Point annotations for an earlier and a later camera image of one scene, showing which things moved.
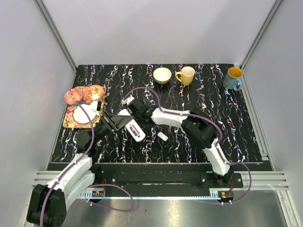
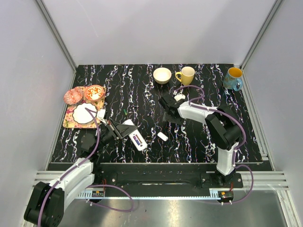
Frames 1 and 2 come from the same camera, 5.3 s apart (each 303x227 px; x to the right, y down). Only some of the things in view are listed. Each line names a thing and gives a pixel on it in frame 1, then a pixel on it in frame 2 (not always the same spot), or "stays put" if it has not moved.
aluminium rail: (262, 180) stays put
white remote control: (133, 127) -> (136, 137)
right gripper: (132, 112) -> (166, 117)
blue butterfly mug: (233, 79) stays put
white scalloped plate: (80, 117) stays put
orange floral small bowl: (93, 92) stays put
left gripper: (115, 122) -> (119, 130)
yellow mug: (187, 74) stays put
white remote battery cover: (162, 136) stays put
